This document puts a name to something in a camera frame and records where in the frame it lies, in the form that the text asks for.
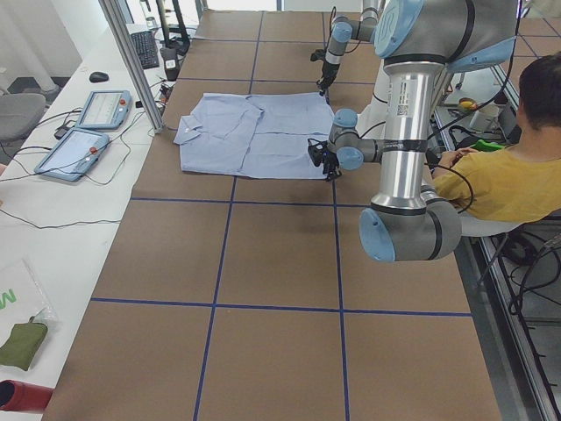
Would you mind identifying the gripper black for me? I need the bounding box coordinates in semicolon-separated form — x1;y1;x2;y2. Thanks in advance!
316;61;340;96
322;151;342;182

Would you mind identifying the blue striped button shirt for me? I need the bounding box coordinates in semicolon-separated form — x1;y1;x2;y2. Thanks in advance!
174;92;333;180

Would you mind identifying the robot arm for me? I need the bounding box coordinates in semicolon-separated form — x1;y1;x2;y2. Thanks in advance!
318;1;521;262
310;1;386;96

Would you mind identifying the black keyboard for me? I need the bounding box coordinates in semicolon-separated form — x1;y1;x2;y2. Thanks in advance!
130;31;160;69

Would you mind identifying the person in yellow shirt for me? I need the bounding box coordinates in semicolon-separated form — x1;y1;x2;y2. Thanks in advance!
433;53;560;224

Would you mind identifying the far teach pendant tablet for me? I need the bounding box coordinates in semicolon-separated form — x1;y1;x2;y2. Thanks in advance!
75;90;131;130

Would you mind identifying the teach pendant tablet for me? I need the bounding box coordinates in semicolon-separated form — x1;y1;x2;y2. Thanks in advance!
34;128;110;182
75;90;131;130

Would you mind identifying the black computer mouse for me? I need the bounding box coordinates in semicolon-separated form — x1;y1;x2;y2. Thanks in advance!
89;71;110;83

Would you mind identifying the near teach pendant tablet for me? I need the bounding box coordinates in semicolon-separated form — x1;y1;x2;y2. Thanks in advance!
34;128;110;182

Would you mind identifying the olive green pouch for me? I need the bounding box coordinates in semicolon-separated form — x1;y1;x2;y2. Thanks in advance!
1;322;48;371

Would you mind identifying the red cylinder object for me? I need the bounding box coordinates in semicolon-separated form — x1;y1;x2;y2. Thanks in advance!
1;380;54;414

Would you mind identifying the green handled grabber tool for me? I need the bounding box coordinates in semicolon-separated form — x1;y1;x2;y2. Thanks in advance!
472;139;505;152

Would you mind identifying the aluminium frame post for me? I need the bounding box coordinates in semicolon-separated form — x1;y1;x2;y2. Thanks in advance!
98;0;164;133

